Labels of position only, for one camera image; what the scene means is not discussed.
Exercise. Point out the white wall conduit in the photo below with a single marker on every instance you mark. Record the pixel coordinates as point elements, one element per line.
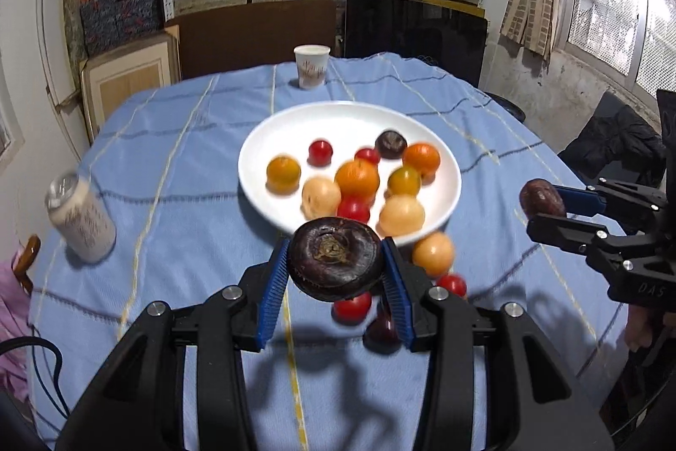
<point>45,33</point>

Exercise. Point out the white drink can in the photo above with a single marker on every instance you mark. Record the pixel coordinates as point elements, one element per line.
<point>84,224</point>

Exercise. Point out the light wooden cabinet door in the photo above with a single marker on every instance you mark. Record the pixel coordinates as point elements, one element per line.
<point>132,81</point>

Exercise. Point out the black glossy panel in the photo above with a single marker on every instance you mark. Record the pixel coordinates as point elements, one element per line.
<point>412,28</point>

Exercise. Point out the brown cardboard board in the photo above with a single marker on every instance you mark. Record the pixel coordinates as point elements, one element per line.
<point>237,33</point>

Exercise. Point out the person's right hand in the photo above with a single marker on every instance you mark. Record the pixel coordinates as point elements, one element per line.
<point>640,327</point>

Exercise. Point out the dark purple mangosteen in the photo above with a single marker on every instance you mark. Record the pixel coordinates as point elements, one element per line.
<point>539,197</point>
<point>335,261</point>
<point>391,144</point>

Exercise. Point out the orange tangerine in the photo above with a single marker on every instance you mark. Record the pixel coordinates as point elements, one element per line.
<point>357,177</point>
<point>421,159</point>
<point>283,173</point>

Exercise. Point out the pale orange round fruit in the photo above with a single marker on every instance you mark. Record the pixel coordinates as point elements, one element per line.
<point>433,253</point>

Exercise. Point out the pale yellow round fruit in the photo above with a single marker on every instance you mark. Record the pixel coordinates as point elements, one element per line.
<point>320,197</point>
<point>401,216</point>

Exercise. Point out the yellow green tangerine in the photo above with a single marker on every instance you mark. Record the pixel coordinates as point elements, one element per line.
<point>404,180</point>

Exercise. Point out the red tomato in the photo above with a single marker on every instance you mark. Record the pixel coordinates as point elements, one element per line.
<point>367,155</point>
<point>353,209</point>
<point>451,284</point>
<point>352,307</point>
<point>320,152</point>

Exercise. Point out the dark red plum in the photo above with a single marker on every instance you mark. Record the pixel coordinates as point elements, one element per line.
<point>381,332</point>

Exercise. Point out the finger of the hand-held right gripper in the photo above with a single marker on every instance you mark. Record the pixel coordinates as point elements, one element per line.
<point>560,228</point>
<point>581,200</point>

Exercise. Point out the brown wooden chair back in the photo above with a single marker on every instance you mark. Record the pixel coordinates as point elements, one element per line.
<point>26,261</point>

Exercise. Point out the black jacket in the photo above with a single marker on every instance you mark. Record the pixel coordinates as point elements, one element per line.
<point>612,134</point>

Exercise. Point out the pink cloth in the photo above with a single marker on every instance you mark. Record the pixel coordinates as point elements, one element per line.
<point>13,324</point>

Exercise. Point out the grey stone slab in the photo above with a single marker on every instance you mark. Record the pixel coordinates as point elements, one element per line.
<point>74,18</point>

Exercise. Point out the black round stool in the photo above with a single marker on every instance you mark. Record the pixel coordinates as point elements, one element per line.
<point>509,108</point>

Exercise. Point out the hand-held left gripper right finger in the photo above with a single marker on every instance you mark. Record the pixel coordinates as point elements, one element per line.
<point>399,292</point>

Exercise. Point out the white round plate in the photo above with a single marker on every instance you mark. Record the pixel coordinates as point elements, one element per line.
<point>327,123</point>

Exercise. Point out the white paper cup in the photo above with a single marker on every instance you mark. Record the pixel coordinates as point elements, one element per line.
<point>311,68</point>

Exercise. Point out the blue striped tablecloth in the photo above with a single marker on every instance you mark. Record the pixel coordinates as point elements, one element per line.
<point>185,165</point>

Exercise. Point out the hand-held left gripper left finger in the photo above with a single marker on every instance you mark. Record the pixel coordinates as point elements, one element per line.
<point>272,292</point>

